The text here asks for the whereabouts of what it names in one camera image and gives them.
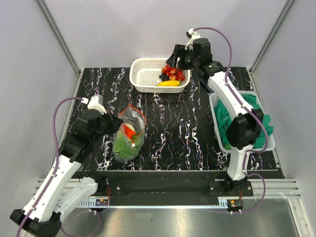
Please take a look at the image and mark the black marble pattern mat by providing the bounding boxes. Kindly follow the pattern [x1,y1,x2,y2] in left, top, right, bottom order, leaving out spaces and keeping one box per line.
[68,66,284,171]

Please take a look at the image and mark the dark fake blueberries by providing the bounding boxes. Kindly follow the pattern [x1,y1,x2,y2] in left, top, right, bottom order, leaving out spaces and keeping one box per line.
[159,74,169,81]

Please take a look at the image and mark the white laundry basket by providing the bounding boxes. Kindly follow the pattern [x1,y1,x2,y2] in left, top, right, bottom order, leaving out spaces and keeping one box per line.
[209,91,276,153]

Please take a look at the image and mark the red fake strawberries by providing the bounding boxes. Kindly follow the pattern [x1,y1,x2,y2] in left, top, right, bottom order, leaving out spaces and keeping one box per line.
[161,65,186,81]

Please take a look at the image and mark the green garment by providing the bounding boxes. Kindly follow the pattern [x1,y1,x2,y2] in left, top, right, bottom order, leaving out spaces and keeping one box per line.
[214,92,274,151]

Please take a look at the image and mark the green fake lettuce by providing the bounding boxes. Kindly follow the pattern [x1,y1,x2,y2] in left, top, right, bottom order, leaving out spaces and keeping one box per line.
[113,130,145,163]

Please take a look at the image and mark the clear zip top bag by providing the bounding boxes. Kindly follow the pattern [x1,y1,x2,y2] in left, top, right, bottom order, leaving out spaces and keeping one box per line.
[113,104,147,163]

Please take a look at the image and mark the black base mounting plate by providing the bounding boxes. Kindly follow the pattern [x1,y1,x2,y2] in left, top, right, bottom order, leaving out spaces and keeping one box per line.
[99,170,253,208]

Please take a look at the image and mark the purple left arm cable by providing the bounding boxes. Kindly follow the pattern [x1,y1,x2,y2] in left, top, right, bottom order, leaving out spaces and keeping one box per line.
[17,97,103,237]

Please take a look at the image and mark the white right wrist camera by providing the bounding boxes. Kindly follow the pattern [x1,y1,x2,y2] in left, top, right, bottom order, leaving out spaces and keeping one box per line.
[185,28,201,49]

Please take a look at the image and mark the dark blue folded cloth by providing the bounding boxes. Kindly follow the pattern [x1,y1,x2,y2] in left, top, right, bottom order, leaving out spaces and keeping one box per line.
[200,76,211,92]

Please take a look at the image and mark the yellow fake banana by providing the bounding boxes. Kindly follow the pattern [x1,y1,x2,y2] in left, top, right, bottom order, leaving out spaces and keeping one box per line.
[157,80,181,86]

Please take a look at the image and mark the red fake chili pepper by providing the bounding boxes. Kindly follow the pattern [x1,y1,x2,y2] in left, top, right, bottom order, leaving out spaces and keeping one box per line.
[123,123,139,140]

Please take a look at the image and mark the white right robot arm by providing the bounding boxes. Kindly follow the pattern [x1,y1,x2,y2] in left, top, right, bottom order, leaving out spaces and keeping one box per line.
[166,38,264,196]

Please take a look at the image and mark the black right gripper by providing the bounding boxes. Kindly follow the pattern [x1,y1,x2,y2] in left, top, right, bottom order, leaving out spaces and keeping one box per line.
[164,45,198,71]

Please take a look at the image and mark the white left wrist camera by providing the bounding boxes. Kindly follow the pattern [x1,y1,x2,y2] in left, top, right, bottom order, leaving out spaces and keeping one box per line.
[81,94,107,115]

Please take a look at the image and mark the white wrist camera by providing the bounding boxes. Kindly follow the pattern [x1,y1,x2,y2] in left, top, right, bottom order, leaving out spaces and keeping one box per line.
[81,94,107,115]
[185,28,201,49]

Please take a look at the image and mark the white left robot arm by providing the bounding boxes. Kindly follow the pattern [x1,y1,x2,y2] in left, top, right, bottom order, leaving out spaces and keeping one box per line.
[10,109,123,237]

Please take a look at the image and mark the white perforated plastic basket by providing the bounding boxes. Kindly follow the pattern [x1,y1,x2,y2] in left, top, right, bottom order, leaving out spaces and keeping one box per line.
[129,57,191,93]

